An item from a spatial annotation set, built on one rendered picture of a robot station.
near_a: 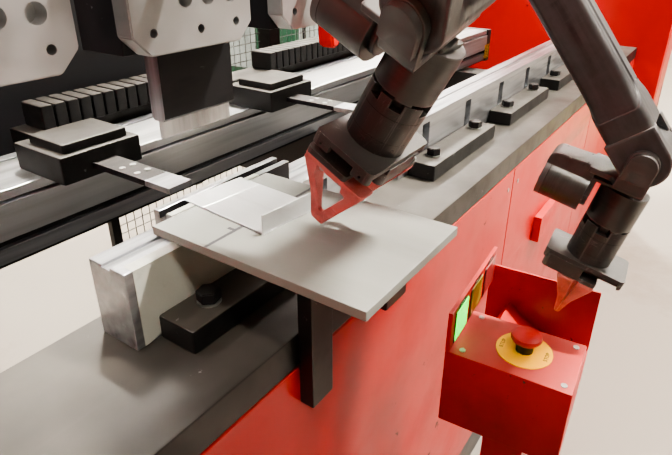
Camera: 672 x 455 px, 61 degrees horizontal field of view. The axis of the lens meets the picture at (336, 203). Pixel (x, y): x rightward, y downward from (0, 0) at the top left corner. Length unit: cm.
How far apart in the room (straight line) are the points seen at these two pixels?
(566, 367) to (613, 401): 120
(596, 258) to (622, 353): 141
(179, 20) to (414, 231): 30
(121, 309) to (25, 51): 28
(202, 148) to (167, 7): 47
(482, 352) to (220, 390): 36
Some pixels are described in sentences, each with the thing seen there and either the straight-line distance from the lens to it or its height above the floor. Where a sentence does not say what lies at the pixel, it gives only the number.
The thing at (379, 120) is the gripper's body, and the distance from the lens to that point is 47.
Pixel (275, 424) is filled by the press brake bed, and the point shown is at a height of 78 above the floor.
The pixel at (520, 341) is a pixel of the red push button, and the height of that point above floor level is 81.
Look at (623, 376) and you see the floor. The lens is 210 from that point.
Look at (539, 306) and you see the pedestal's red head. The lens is 94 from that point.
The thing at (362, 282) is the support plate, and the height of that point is 100.
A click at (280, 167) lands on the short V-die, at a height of 100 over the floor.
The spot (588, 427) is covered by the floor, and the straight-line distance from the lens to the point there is 189.
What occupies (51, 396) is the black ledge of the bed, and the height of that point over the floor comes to 88.
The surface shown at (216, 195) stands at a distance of 67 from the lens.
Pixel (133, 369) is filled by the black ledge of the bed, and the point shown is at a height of 87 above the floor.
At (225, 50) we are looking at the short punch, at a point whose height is 116.
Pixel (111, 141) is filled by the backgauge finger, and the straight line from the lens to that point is 82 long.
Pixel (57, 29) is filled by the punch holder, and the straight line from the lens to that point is 50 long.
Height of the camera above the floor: 127
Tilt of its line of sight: 25 degrees down
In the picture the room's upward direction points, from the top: straight up
